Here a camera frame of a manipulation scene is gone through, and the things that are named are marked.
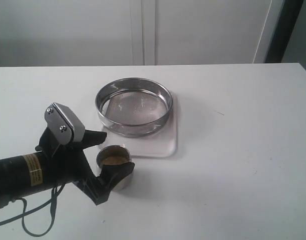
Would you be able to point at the stainless steel cup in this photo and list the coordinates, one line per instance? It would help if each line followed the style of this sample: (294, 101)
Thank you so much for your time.
(113, 150)

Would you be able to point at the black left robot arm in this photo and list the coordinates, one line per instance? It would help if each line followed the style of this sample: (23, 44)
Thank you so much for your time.
(20, 176)

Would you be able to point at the clear square plastic tray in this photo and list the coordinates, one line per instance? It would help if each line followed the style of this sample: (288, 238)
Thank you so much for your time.
(160, 144)

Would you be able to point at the round steel mesh sieve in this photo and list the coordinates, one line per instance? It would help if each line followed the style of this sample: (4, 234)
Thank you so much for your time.
(134, 107)

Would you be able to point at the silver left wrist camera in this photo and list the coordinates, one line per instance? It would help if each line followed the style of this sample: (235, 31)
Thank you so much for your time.
(64, 124)

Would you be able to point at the yellow millet grains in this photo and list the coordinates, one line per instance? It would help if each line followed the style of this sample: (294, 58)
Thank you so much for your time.
(114, 160)

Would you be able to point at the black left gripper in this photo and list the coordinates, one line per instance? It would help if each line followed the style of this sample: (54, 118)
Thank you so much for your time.
(63, 164)

